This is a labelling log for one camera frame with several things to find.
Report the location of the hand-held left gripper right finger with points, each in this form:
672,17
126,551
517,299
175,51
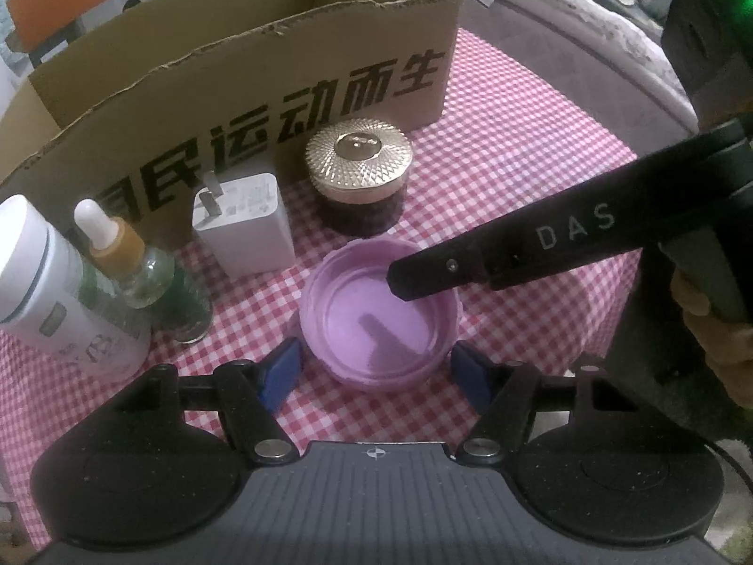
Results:
470,374

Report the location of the green dropper bottle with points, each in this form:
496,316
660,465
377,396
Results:
147,276

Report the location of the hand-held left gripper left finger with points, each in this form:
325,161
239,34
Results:
282,371

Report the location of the white supplement bottle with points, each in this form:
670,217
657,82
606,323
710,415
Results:
53,288

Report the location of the purple plastic lid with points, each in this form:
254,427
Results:
376,329

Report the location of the gold lid dark jar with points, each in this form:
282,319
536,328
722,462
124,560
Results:
359,170

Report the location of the person's right hand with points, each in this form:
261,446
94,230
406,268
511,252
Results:
729,359

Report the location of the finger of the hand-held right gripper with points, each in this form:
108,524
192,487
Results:
435,271

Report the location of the brown cardboard box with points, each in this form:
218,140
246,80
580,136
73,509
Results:
235,82

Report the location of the red white checked tablecloth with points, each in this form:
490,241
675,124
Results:
517,159

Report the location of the white charger adapter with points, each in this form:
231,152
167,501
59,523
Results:
247,229

